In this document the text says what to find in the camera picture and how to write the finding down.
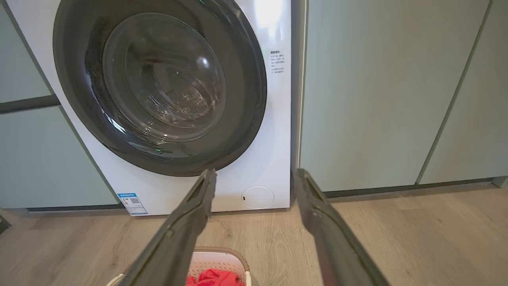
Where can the red garment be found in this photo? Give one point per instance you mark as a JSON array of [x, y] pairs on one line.
[[216, 278]]

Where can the white text notice sticker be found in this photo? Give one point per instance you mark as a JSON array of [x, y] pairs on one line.
[[277, 62]]

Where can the dark round washing machine door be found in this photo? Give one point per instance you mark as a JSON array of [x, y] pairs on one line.
[[158, 83]]

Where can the white laundry basket brown rim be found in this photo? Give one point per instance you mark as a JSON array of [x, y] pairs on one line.
[[222, 260]]

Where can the pale green cabinet door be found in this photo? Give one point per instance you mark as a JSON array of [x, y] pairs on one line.
[[18, 59], [381, 91], [43, 163], [472, 119]]

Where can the blue energy label sticker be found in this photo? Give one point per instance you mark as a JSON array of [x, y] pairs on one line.
[[132, 204]]

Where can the white front-load washing machine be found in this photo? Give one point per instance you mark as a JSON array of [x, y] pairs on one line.
[[258, 159]]

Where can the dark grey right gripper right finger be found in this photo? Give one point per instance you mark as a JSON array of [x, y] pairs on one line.
[[333, 238]]

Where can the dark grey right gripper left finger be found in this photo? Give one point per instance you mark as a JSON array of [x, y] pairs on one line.
[[178, 234]]

